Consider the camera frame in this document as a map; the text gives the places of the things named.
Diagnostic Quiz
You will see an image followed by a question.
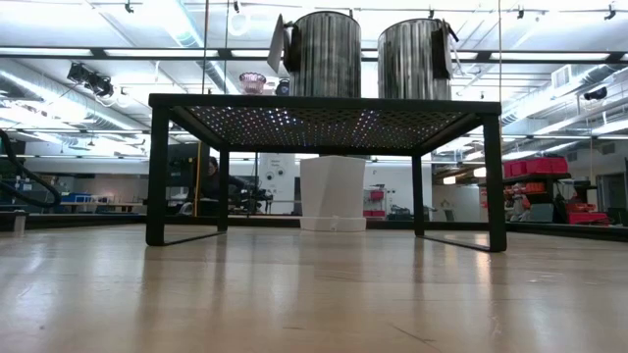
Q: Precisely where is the pink ribbed glass candlestick holder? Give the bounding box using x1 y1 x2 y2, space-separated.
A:
237 72 267 96

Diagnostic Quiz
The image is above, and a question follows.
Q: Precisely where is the white hexagonal plant pot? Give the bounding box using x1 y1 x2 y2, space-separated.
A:
298 155 368 232

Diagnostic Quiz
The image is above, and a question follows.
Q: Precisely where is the black perforated metal riser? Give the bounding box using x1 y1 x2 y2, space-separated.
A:
145 92 507 253

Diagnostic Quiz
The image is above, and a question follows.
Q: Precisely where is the person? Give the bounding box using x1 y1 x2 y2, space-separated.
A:
198 155 246 217

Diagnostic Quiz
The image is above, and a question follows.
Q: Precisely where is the metal shelf rack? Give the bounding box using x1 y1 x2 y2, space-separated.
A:
483 156 573 223

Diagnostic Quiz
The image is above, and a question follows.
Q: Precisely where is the red crate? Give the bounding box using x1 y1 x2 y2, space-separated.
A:
566 201 612 227

